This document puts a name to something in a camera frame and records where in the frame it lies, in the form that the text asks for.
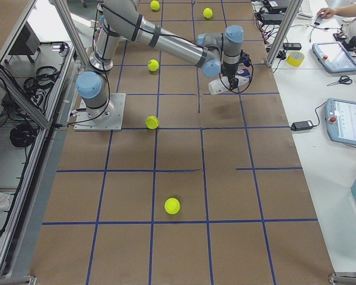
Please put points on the black remote on desk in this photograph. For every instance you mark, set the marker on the black remote on desk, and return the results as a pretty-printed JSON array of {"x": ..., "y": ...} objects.
[{"x": 291, "y": 46}]

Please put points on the black scissors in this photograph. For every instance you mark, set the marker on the black scissors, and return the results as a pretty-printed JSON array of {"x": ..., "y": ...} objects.
[{"x": 344, "y": 79}]

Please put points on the right aluminium frame post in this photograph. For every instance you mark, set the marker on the right aluminium frame post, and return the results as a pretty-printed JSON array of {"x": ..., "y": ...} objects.
[{"x": 286, "y": 23}]

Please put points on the black power adapter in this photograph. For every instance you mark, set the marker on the black power adapter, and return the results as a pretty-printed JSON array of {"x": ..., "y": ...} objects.
[{"x": 301, "y": 125}]

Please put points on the white tennis ball can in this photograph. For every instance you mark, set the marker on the white tennis ball can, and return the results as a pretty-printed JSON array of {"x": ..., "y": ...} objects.
[{"x": 223, "y": 84}]

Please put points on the front Roland Garros tennis ball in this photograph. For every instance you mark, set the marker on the front Roland Garros tennis ball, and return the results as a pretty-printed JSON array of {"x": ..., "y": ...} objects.
[{"x": 207, "y": 13}]

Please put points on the blue teach pendant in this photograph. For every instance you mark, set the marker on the blue teach pendant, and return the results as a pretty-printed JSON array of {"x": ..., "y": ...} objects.
[
  {"x": 334, "y": 57},
  {"x": 340, "y": 118}
]

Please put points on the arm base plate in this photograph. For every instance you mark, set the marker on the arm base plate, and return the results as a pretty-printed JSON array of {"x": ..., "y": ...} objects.
[{"x": 110, "y": 119}]

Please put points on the person's hand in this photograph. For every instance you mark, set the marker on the person's hand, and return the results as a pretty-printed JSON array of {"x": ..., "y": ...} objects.
[{"x": 326, "y": 13}]

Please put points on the upper blue teach pendant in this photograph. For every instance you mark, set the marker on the upper blue teach pendant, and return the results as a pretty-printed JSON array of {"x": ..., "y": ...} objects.
[{"x": 334, "y": 57}]

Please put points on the left aluminium frame rail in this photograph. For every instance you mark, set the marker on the left aluminium frame rail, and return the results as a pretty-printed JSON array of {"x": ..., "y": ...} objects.
[{"x": 23, "y": 124}]

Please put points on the tennis ball near base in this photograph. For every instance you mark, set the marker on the tennis ball near base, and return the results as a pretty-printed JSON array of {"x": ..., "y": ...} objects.
[
  {"x": 154, "y": 5},
  {"x": 152, "y": 122}
]

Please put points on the centre back tennis ball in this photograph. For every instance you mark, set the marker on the centre back tennis ball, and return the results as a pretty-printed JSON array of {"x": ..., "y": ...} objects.
[{"x": 153, "y": 65}]

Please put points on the lower blue teach pendant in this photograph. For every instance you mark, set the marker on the lower blue teach pendant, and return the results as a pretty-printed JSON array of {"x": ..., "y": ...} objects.
[{"x": 340, "y": 118}]

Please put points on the yellow tape roll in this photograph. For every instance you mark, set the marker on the yellow tape roll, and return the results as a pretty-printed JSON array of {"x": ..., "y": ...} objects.
[{"x": 295, "y": 58}]

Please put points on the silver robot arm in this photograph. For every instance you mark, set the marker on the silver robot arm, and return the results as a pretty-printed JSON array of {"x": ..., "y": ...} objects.
[{"x": 217, "y": 54}]

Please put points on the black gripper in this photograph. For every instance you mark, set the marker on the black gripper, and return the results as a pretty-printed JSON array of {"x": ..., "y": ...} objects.
[{"x": 228, "y": 70}]

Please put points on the far tennis ball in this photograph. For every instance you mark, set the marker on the far tennis ball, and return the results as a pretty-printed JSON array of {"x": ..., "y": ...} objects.
[{"x": 172, "y": 206}]

